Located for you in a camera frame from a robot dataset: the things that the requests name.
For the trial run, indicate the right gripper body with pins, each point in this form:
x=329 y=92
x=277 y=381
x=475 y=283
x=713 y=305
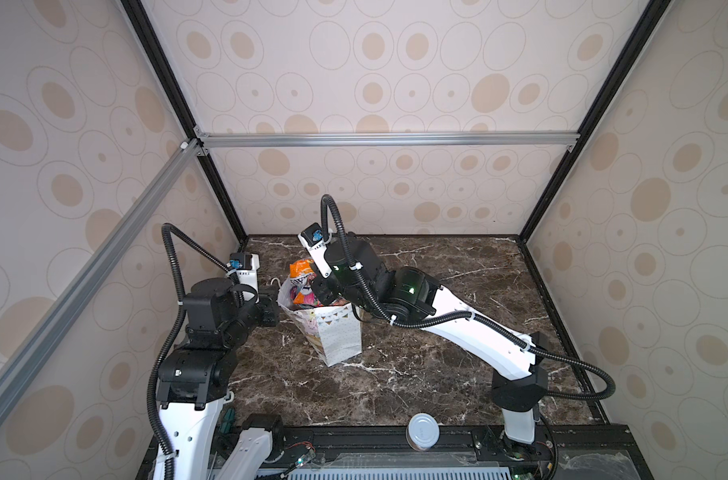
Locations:
x=325 y=288

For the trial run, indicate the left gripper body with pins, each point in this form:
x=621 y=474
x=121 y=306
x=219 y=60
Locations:
x=250 y=313

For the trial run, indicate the pink Fox's candy packet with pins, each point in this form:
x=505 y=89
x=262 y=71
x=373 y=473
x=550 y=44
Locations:
x=304 y=297

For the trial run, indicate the orange snack packet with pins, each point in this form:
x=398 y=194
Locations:
x=302 y=272

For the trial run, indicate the white paper bag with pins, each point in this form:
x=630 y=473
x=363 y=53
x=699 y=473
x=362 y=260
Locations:
x=333 y=331

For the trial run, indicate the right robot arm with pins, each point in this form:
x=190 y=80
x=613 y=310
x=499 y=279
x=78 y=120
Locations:
x=419 y=301

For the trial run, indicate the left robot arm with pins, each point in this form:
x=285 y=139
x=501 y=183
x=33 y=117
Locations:
x=189 y=382

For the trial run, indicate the white round cap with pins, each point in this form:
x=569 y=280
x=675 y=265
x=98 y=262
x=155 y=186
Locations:
x=423 y=432

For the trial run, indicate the diagonal aluminium bar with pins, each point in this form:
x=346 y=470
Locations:
x=29 y=359

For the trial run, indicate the horizontal aluminium bar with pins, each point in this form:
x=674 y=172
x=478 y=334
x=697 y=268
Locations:
x=388 y=139

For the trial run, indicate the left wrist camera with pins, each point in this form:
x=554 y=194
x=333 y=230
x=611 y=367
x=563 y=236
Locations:
x=243 y=268

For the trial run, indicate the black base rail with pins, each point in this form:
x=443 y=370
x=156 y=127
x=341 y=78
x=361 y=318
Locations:
x=263 y=447

